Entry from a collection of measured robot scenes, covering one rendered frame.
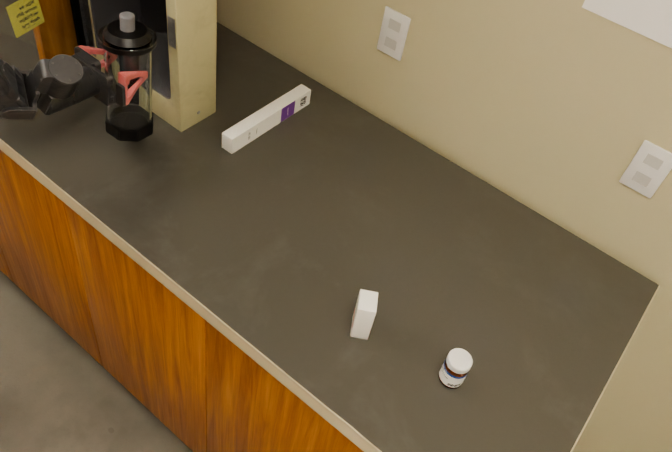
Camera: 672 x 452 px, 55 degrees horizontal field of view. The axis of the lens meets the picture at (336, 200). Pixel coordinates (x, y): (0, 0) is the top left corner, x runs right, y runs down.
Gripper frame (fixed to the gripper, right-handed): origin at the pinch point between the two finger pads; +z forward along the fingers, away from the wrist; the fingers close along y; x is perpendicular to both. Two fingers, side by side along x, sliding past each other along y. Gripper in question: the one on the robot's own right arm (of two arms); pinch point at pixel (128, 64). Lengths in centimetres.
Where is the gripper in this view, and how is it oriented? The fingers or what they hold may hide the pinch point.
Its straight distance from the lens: 138.6
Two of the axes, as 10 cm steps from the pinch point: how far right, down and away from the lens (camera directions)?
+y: -7.9, -5.2, 3.3
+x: -1.9, 7.2, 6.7
